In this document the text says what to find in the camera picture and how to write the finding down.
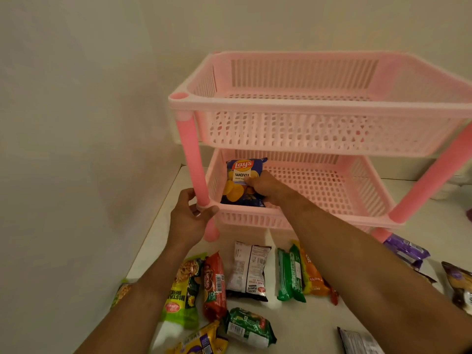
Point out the person's right hand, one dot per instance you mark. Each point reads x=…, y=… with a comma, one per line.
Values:
x=273, y=187

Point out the person's left hand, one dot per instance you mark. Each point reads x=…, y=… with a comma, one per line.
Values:
x=186, y=226

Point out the person's left thumb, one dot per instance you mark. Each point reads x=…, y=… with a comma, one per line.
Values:
x=210, y=214

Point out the person's right thumb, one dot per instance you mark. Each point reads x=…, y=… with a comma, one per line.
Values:
x=251, y=179

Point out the blue potato chips packet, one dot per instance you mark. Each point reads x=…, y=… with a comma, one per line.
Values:
x=240, y=166

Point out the pink plastic two-tier rack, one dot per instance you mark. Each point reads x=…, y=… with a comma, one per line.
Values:
x=295, y=106

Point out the person's left forearm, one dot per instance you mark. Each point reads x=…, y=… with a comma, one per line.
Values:
x=136, y=302

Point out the person's right forearm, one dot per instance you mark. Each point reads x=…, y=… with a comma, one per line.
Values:
x=368, y=276

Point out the white black peanut packet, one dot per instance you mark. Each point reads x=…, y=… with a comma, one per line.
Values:
x=247, y=269

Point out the red snack packet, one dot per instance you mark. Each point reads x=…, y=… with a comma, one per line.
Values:
x=214, y=287

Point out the green yellow noodle packet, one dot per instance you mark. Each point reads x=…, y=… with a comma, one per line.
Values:
x=184, y=291

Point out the green biscuit packet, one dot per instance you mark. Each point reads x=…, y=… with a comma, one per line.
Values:
x=284, y=276
x=298, y=276

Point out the small green orange packet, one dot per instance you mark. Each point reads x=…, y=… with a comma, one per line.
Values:
x=121, y=291

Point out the orange snack packet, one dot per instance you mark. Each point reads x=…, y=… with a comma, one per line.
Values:
x=316, y=280

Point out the yellow purple snack packet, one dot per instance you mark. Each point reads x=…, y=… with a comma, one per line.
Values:
x=199, y=342

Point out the small red packet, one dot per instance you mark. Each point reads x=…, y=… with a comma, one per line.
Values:
x=333, y=294

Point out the grey snack packet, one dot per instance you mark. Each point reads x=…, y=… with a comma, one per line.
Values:
x=356, y=342

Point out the white object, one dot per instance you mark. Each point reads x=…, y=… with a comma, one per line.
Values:
x=451, y=187

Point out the dark gold snack packet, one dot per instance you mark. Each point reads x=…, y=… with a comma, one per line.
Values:
x=459, y=282

